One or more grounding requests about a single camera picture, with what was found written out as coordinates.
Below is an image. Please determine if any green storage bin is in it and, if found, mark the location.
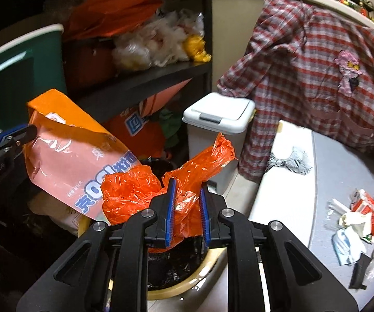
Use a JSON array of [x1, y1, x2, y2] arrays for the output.
[[0, 24, 66, 130]]

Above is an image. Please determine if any red bag on shelf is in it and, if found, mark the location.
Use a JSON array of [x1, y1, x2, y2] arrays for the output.
[[64, 0, 163, 41]]

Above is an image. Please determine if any clear plastic bags bundle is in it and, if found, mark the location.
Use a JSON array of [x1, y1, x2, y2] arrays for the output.
[[112, 9, 205, 71]]

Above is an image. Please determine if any black trash bag liner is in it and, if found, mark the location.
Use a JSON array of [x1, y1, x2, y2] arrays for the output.
[[147, 243, 208, 291]]

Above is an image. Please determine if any white pedal trash bin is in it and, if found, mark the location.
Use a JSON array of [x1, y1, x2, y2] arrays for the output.
[[182, 92, 256, 197]]

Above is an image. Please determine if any black metal shelf rack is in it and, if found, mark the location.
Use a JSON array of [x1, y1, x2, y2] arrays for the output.
[[0, 0, 212, 131]]

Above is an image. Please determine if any white tissue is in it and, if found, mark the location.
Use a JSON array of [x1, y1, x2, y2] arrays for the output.
[[339, 211, 372, 238]]

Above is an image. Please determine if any black white patterned cloth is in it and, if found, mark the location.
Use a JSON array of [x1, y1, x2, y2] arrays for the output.
[[265, 148, 312, 176]]

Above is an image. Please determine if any yellow plastic bag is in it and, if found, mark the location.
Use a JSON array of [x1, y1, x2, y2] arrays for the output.
[[183, 34, 212, 63]]

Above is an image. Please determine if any orange bag with blue logo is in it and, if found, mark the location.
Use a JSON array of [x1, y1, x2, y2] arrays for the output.
[[103, 79, 191, 160]]

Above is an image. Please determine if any orange pink snack package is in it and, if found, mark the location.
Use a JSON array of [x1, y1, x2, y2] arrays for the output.
[[23, 89, 139, 221]]

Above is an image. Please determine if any red plaid apron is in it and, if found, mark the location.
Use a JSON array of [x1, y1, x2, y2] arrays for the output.
[[217, 0, 374, 182]]

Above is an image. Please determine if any black wrapper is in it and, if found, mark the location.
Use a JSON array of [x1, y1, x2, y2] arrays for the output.
[[349, 253, 372, 290]]

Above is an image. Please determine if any orange plastic bag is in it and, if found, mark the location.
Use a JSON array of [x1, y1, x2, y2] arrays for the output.
[[101, 133, 236, 247]]

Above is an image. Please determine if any red white milk carton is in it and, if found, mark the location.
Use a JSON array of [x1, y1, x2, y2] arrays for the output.
[[351, 189, 374, 236]]

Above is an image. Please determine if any blue white face mask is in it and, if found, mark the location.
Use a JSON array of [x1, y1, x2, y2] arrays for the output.
[[332, 226, 367, 266]]

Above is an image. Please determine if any round yellow trash basket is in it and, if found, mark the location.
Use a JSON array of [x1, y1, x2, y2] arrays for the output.
[[78, 215, 229, 301]]

